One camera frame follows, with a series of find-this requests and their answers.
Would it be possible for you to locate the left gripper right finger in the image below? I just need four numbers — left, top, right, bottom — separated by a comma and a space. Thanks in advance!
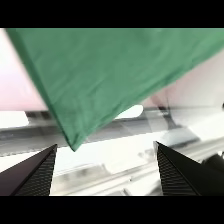
153, 140, 224, 197

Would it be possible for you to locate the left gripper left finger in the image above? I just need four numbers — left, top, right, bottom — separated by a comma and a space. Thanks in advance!
0, 143, 59, 197

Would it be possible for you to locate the green T-shirt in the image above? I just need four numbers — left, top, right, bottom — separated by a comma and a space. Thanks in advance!
5, 28, 224, 153

